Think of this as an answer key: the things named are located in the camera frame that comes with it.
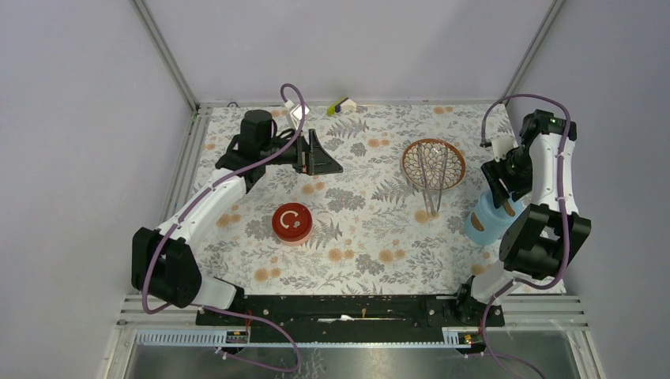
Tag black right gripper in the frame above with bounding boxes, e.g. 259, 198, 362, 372
480, 145, 532, 210

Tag floral patterned tablecloth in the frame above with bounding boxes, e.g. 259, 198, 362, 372
195, 104, 511, 295

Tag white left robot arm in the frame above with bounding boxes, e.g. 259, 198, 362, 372
131, 110, 343, 325

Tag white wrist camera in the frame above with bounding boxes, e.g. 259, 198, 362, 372
284, 100, 310, 129
483, 135, 518, 162

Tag small toy house block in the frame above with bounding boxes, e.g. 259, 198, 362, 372
326, 96, 357, 116

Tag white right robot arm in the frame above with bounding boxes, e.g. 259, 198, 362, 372
425, 110, 591, 327

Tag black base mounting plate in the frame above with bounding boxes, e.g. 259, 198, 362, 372
196, 295, 505, 343

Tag red round lid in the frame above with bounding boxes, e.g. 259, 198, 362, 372
272, 203, 314, 238

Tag patterned ceramic plate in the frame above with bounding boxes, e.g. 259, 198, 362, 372
401, 138, 466, 191

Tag light blue round lid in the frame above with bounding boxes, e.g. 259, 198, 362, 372
474, 189, 525, 227

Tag light blue cup container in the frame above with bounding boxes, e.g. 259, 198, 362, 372
465, 207, 510, 246

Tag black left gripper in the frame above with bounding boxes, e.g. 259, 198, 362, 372
261, 129, 342, 175

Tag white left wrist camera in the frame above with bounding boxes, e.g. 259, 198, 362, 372
284, 100, 310, 129

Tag clear plastic tongs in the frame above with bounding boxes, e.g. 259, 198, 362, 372
417, 142, 447, 216

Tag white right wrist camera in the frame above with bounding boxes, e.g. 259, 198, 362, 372
483, 135, 518, 162

